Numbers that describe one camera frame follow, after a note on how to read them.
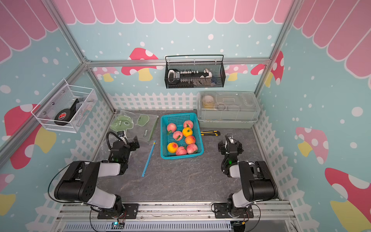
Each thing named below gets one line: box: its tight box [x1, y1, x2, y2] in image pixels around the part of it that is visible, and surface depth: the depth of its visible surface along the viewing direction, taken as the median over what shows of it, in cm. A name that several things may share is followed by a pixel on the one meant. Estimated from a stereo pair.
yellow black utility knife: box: [200, 130, 221, 137], surface depth 108 cm
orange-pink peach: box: [185, 135, 197, 145], surface depth 98 cm
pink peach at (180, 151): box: [175, 145, 187, 156], surface depth 93 cm
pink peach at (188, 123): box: [183, 119, 194, 129], surface depth 105 cm
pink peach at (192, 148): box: [186, 143, 199, 155], surface depth 93 cm
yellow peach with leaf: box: [182, 127, 193, 138], surface depth 102 cm
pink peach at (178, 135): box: [172, 130, 184, 142], surface depth 99 cm
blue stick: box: [141, 140, 157, 178], surface depth 93 cm
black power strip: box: [168, 69, 210, 86], surface depth 90 cm
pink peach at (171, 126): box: [166, 122, 177, 133], surface depth 105 cm
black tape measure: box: [54, 98, 80, 126], surface depth 71 cm
